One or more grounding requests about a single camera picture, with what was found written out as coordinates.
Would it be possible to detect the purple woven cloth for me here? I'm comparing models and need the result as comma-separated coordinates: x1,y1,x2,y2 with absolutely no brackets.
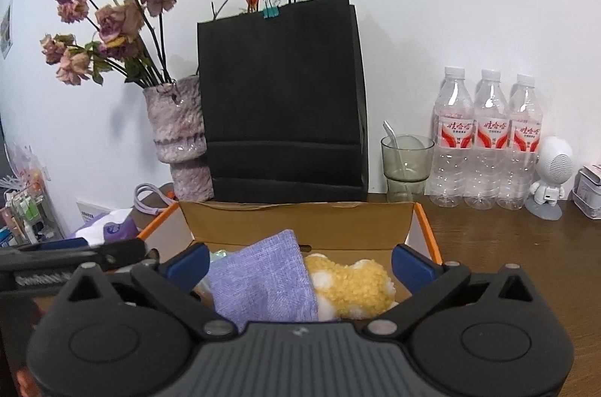
208,229,318,331

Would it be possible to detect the person's hand on gripper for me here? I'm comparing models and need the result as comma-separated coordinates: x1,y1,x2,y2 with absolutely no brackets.
14,367,41,397

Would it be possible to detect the purple tissue pack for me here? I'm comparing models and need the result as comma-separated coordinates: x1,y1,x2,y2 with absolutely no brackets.
66,209,139,245

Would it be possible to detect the pale green packet in box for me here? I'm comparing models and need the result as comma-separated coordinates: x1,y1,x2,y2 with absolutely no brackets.
210,249,228,264

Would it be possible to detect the red cardboard pumpkin box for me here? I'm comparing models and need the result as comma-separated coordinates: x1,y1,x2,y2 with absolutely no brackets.
140,203,442,308

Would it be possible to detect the yellow white plush toy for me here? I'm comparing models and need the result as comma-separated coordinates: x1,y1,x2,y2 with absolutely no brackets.
305,254,398,322

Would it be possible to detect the left water bottle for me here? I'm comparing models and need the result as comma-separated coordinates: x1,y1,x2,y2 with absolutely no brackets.
429,66,475,208

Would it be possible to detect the water bottle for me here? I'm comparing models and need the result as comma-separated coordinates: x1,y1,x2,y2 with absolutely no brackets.
497,74,543,211
429,66,475,208
465,69,509,210

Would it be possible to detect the green tinted glass cup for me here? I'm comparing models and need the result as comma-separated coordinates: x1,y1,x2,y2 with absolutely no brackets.
383,134,434,203

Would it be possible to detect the middle water bottle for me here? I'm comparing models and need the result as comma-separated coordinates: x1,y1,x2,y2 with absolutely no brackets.
465,69,509,210

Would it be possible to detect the right water bottle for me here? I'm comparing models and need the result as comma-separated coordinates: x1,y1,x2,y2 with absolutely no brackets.
497,74,543,211

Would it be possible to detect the clear straw in cup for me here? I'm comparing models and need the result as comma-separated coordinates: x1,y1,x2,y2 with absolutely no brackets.
381,120,408,181

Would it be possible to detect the purple mottled ceramic vase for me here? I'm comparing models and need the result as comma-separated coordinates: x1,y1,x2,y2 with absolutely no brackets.
143,75,214,203

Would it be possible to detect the white astronaut robot figure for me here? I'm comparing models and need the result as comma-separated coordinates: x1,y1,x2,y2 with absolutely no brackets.
525,137,575,221

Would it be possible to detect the black paper shopping bag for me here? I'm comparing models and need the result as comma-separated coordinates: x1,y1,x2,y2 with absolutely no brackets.
196,0,369,204

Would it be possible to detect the dried pink flower bouquet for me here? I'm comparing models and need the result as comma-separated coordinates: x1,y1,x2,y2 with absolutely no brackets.
40,0,177,89

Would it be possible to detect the teal binder clip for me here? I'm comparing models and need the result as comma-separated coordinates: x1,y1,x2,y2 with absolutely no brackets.
263,0,280,18

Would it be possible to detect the cluttered wire shelf rack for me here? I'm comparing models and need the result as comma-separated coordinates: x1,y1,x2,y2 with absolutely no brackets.
1,143,64,245

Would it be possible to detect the white cable loop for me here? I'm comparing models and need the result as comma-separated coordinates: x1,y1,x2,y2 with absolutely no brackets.
133,182,180,217

